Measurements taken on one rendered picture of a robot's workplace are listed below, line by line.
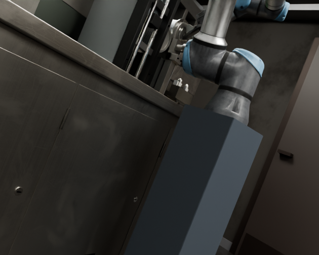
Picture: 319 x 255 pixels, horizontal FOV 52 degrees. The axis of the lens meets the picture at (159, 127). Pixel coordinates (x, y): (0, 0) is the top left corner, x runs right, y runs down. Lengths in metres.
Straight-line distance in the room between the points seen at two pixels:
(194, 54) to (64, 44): 0.48
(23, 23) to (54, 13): 0.80
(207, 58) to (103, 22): 0.52
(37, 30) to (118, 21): 0.66
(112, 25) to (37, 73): 0.65
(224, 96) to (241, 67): 0.11
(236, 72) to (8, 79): 0.67
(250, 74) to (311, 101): 2.15
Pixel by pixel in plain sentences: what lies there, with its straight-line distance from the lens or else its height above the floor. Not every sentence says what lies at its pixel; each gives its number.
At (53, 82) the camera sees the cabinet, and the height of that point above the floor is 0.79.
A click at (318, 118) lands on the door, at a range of 3.14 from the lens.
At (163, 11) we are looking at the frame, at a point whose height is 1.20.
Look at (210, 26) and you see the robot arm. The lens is 1.09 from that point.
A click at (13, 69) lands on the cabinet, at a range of 0.75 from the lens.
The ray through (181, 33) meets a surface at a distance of 1.58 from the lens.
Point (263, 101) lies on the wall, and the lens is 3.44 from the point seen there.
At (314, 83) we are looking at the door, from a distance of 3.27.
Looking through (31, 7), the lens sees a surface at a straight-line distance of 1.14.
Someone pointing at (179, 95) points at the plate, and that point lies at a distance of 1.64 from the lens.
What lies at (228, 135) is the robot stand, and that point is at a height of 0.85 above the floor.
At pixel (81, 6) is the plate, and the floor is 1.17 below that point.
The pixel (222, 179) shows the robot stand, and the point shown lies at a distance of 1.01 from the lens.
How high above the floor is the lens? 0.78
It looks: 1 degrees up
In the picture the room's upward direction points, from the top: 22 degrees clockwise
